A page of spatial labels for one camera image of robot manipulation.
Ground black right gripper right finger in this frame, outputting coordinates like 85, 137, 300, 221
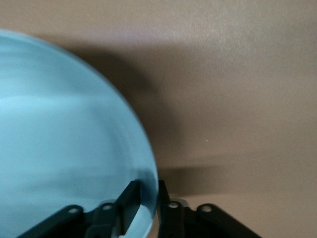
158, 179, 262, 238

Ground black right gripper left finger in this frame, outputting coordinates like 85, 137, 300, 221
19, 180, 142, 238

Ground blue plate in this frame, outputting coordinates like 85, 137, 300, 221
0, 29, 159, 238

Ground brown table cover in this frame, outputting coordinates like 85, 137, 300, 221
0, 0, 317, 238

